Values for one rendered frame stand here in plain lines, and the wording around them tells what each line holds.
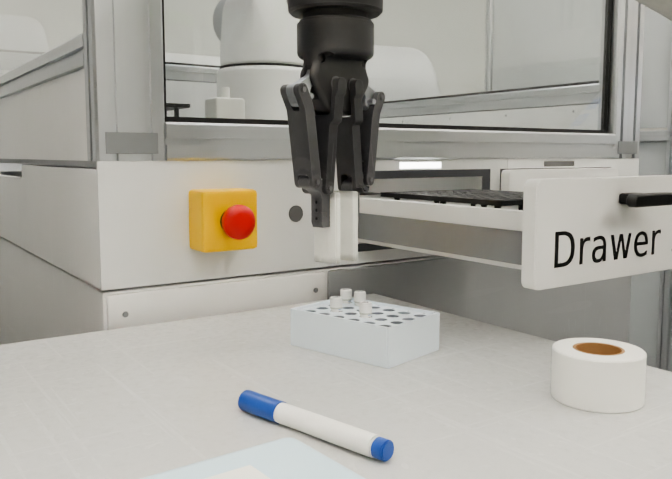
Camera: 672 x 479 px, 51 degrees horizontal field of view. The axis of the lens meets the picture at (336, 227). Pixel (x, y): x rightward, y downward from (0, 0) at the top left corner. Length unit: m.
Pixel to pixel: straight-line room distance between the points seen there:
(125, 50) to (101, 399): 0.41
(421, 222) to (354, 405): 0.35
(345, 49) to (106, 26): 0.29
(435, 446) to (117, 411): 0.24
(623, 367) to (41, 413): 0.43
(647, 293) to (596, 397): 2.36
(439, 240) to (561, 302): 0.52
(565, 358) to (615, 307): 0.88
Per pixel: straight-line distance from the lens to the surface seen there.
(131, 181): 0.84
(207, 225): 0.83
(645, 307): 2.95
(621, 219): 0.83
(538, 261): 0.73
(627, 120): 1.44
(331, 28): 0.68
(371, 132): 0.73
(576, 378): 0.58
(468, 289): 1.15
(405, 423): 0.53
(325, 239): 0.70
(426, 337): 0.70
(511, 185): 1.17
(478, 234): 0.80
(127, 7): 0.85
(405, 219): 0.89
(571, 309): 1.35
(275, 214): 0.92
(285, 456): 0.37
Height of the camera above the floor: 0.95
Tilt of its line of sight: 6 degrees down
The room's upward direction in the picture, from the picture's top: straight up
